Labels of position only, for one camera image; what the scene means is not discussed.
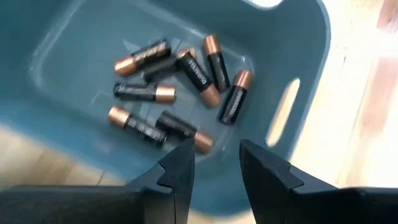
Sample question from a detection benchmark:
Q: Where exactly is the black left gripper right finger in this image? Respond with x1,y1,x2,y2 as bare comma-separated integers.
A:
239,139,398,224

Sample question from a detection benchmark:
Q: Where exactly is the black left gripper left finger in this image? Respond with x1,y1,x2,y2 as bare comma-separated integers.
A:
0,138,197,224

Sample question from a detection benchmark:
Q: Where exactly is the blue grey plastic bin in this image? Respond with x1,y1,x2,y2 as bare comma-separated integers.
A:
0,0,331,218

